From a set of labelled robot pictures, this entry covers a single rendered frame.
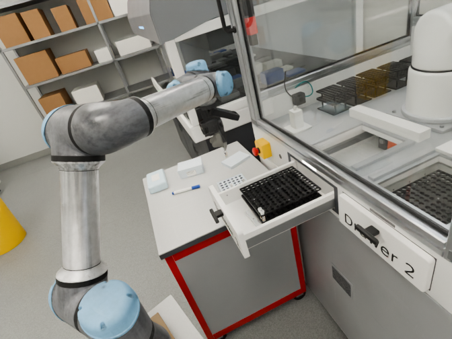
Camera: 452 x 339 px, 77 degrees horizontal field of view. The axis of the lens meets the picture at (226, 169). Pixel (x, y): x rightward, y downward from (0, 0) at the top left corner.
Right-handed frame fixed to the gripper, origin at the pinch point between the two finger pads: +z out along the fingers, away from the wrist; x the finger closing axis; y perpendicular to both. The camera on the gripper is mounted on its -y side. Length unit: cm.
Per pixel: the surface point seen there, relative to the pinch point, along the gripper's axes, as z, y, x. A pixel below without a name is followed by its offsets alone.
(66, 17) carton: -72, 90, -342
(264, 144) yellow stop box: 6.2, -16.7, -0.6
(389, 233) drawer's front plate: 4, -22, 65
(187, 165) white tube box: 16.0, 17.0, -26.1
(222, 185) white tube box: 17.6, 6.1, 0.6
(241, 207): 13.4, 4.6, 24.0
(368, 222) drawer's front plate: 6, -21, 58
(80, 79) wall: 7, 119, -385
